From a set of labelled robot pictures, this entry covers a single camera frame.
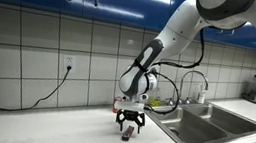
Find clear pump soap bottle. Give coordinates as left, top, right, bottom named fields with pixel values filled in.
left=196, top=83, right=209, bottom=105

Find yellow dish soap bottle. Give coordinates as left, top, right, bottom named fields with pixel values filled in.
left=147, top=95, right=163, bottom=108

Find stainless steel double sink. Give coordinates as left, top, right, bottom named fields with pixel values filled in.
left=139, top=93, right=256, bottom=143

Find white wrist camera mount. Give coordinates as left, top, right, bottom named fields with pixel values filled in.
left=114, top=98, right=147, bottom=114

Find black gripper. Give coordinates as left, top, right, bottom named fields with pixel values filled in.
left=114, top=107, right=147, bottom=135

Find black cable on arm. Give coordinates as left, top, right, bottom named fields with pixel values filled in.
left=142, top=21, right=209, bottom=120

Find chrome faucet handle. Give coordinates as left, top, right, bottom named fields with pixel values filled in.
left=182, top=97, right=193, bottom=106
left=163, top=96, right=176, bottom=107

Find white wall power outlet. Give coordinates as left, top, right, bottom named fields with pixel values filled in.
left=61, top=53, right=78, bottom=73

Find dark red marker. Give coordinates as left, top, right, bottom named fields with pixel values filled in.
left=120, top=124, right=136, bottom=143

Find chrome gooseneck faucet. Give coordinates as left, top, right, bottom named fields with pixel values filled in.
left=177, top=68, right=212, bottom=107

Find black power cord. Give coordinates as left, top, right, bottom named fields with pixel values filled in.
left=0, top=57, right=73, bottom=120

